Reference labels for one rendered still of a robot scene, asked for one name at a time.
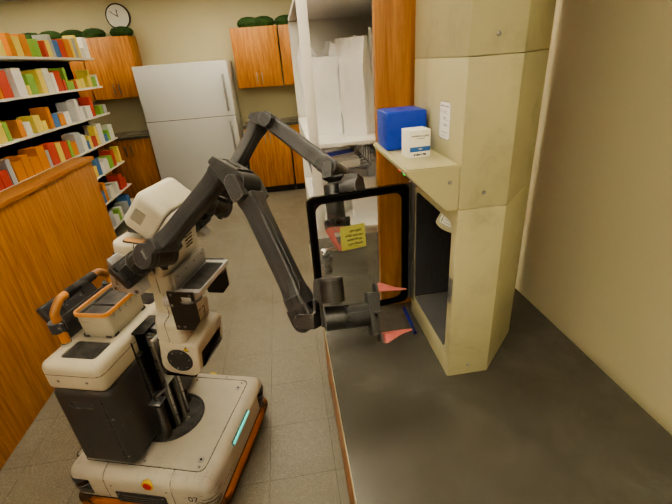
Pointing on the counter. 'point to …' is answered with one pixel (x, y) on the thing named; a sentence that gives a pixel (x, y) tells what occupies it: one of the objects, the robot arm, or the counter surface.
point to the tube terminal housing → (482, 191)
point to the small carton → (416, 142)
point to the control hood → (429, 175)
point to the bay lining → (430, 251)
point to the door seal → (362, 196)
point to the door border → (359, 198)
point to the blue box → (390, 133)
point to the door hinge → (411, 240)
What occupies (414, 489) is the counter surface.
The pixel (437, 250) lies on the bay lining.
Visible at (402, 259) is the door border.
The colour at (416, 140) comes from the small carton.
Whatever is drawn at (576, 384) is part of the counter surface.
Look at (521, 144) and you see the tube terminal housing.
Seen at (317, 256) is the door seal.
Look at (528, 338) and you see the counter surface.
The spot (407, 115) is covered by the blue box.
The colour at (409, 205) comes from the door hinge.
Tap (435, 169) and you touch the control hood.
